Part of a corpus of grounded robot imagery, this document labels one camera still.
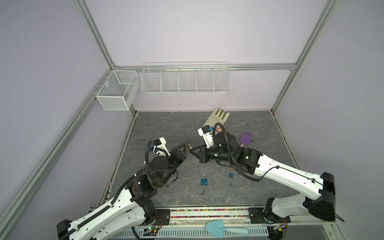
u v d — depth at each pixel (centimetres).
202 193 81
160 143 60
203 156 60
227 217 75
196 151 63
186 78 97
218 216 75
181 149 66
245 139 103
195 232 71
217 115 118
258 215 74
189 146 65
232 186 84
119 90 101
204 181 85
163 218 74
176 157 57
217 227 71
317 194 40
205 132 60
